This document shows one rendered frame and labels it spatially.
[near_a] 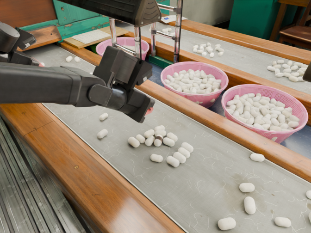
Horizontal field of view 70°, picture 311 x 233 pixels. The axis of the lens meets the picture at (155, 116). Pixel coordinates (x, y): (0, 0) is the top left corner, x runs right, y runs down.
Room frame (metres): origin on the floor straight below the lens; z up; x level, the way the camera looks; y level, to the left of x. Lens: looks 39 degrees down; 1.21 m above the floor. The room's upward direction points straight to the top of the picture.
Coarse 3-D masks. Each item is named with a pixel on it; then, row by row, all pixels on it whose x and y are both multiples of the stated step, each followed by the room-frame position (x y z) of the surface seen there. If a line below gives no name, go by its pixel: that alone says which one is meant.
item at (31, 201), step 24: (0, 120) 0.64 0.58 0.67; (0, 144) 0.51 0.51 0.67; (0, 168) 0.42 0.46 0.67; (24, 168) 0.42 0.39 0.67; (0, 192) 0.34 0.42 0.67; (24, 192) 0.34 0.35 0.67; (48, 192) 0.34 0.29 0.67; (0, 216) 0.27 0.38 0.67; (24, 216) 0.27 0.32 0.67; (48, 216) 0.27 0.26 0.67; (72, 216) 0.27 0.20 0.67
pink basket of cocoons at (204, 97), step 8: (176, 64) 0.90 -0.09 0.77; (184, 64) 0.92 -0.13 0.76; (200, 64) 0.91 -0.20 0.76; (208, 64) 0.90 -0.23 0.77; (168, 72) 0.87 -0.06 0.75; (176, 72) 0.89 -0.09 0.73; (208, 72) 0.88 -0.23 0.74; (216, 72) 0.86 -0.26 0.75; (224, 80) 0.78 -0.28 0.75; (168, 88) 0.71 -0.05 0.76; (224, 88) 0.71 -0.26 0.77; (184, 96) 0.68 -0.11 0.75; (192, 96) 0.67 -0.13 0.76; (200, 96) 0.66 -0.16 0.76; (208, 96) 0.67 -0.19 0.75; (216, 96) 0.70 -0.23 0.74; (200, 104) 0.68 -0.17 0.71; (208, 104) 0.70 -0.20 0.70
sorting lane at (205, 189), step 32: (64, 64) 0.96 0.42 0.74; (96, 128) 0.52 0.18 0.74; (128, 128) 0.52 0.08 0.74; (192, 128) 0.52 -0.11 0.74; (128, 160) 0.39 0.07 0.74; (192, 160) 0.39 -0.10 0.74; (224, 160) 0.39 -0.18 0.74; (160, 192) 0.29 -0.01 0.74; (192, 192) 0.29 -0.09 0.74; (224, 192) 0.29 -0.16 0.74; (256, 192) 0.29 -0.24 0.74; (288, 192) 0.29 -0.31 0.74; (192, 224) 0.22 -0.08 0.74; (256, 224) 0.22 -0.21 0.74
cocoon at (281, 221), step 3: (276, 219) 0.22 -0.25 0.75; (279, 219) 0.22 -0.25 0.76; (282, 219) 0.22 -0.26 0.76; (285, 219) 0.22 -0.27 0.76; (288, 219) 0.22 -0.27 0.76; (276, 222) 0.22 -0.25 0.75; (279, 222) 0.22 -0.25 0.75; (282, 222) 0.22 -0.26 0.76; (285, 222) 0.22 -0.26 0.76; (288, 222) 0.21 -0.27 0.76; (279, 225) 0.21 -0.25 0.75; (282, 225) 0.21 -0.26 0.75; (285, 225) 0.21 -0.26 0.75; (288, 225) 0.21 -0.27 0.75
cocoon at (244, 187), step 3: (243, 183) 0.31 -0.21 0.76; (246, 183) 0.31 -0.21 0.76; (249, 183) 0.31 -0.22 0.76; (240, 186) 0.30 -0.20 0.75; (243, 186) 0.30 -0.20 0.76; (246, 186) 0.30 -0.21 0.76; (249, 186) 0.30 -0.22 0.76; (252, 186) 0.30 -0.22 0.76; (240, 189) 0.30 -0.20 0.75; (243, 189) 0.29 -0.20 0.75; (246, 189) 0.29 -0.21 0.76; (249, 189) 0.29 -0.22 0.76; (252, 189) 0.29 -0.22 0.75
